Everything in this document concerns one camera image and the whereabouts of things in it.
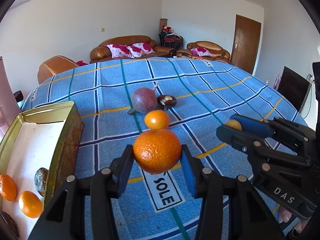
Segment small yellow-green fruit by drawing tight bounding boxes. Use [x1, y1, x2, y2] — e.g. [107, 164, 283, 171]
[224, 119, 242, 131]

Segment large front mandarin orange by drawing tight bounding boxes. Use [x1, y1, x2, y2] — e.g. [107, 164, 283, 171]
[0, 174, 17, 202]

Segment small smooth orange kumquat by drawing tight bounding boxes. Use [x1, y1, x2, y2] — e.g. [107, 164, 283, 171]
[144, 110, 170, 129]

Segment purple passion fruit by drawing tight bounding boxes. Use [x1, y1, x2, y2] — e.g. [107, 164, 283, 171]
[128, 81, 159, 115]

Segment right hand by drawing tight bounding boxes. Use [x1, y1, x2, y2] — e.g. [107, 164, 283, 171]
[278, 205, 311, 233]

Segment black television screen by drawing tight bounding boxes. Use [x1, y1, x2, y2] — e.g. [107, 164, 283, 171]
[277, 66, 311, 113]

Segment gold metal tin tray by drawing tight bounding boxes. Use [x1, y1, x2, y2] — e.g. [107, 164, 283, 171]
[0, 100, 85, 240]

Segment brown leather armchair right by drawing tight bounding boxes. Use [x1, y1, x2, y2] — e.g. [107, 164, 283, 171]
[176, 41, 231, 64]

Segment brown leather armchair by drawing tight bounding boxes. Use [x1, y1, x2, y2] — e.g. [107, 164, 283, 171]
[176, 41, 231, 64]
[37, 55, 79, 84]

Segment brown wooden door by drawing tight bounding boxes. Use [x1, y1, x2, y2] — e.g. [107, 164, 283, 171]
[231, 15, 261, 74]

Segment floral pillow on armchair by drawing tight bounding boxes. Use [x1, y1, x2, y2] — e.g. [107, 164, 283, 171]
[190, 47, 213, 57]

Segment coffee table with items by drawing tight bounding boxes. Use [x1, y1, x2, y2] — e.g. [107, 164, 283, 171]
[172, 55, 206, 60]

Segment pink electric kettle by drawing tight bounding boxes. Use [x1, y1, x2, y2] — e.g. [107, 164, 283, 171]
[0, 57, 21, 139]

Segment stacked dark chairs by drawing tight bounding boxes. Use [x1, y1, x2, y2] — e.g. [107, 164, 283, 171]
[159, 25, 184, 50]

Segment dark stool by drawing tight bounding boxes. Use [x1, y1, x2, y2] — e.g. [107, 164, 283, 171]
[13, 90, 24, 102]

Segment red pillow on near armchair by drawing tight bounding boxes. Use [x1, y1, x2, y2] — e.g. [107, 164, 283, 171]
[76, 60, 88, 66]

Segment floral pillow right on sofa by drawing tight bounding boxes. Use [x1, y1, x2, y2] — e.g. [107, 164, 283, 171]
[127, 42, 155, 58]

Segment floral pillow on sofa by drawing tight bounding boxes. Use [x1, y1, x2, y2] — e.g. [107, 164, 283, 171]
[106, 44, 134, 59]
[127, 42, 155, 58]

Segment brown leather armchair near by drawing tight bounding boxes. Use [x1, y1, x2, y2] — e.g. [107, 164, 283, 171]
[37, 55, 79, 84]

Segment brown leather three-seat sofa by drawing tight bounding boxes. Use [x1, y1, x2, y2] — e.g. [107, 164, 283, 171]
[90, 35, 176, 63]

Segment floral pillow left on sofa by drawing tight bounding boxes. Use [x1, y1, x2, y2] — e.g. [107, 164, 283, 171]
[106, 44, 134, 59]

